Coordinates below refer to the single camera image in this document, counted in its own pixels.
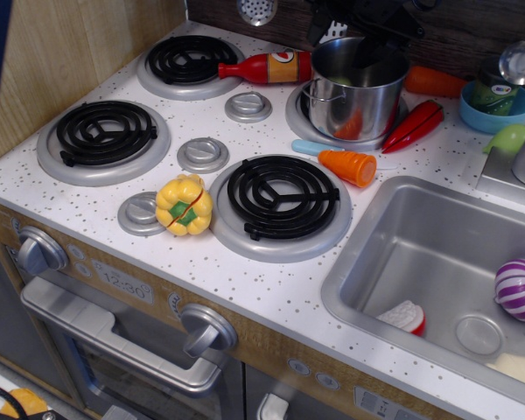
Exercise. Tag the green toy can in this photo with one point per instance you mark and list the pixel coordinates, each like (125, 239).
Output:
(491, 93)

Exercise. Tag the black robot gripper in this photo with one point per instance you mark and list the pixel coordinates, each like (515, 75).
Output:
(383, 23)

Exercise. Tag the silver ladle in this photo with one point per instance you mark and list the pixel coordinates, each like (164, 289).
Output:
(520, 61)

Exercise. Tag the front right black burner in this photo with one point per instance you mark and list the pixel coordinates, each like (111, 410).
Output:
(279, 209)

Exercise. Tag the orange toy carrot back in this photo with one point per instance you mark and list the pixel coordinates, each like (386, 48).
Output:
(426, 81)

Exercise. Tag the grey toy sink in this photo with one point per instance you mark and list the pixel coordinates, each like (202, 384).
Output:
(441, 250)

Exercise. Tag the blue plastic bowl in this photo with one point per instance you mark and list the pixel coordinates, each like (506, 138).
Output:
(488, 123)

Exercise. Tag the yellow toy bell pepper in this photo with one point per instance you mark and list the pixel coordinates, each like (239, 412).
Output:
(184, 206)

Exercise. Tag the oven dial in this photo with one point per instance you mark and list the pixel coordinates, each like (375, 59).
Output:
(40, 252)
(206, 329)

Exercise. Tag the left oven dial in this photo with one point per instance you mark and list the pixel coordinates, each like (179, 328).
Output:
(40, 252)

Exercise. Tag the grey stove knob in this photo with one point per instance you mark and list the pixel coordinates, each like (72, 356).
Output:
(136, 215)
(203, 155)
(249, 107)

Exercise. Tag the grey oven door handle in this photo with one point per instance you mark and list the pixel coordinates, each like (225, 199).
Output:
(92, 325)

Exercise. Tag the back left black burner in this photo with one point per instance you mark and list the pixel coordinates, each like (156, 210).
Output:
(185, 68)

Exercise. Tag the red white toy piece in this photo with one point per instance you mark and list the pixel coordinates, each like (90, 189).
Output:
(406, 316)

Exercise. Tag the right oven dial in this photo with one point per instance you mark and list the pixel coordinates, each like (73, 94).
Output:
(206, 329)

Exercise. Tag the stainless steel pot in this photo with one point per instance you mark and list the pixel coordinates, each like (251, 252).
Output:
(361, 112)

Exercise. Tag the black burner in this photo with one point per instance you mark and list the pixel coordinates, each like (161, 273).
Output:
(103, 143)
(279, 209)
(185, 68)

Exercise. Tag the purple striped toy onion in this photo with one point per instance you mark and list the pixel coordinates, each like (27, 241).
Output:
(509, 288)

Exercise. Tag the orange toy carrot front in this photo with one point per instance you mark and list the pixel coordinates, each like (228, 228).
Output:
(355, 168)

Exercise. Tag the green toy broccoli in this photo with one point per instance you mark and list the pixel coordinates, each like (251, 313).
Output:
(341, 80)

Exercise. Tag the silver skimmer spoon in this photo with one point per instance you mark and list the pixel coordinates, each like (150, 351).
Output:
(257, 12)

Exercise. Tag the red toy ketchup bottle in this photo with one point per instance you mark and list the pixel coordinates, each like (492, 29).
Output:
(271, 68)

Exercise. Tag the grey stove knob back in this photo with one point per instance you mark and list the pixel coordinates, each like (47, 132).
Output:
(249, 107)

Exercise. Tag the yellow toy on floor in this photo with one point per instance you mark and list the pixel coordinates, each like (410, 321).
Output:
(29, 401)

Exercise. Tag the front left black burner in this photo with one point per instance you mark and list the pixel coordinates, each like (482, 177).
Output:
(103, 143)

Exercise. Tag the silver slotted spatula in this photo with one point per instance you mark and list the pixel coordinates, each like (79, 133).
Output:
(336, 30)

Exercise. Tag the silver toy faucet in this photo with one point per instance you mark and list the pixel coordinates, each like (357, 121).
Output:
(503, 174)

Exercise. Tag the green toy pear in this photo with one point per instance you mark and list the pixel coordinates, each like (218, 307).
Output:
(510, 138)

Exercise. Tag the blue toy knife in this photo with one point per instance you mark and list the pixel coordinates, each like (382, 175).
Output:
(313, 149)

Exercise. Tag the red toy chili pepper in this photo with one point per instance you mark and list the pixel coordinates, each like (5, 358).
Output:
(419, 122)

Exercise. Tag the grey stove knob middle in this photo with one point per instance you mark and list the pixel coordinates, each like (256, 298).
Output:
(203, 155)

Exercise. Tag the grey stove knob front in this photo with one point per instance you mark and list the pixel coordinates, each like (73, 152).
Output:
(136, 215)

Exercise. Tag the orange toy carrot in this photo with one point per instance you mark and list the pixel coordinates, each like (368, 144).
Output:
(355, 168)
(426, 81)

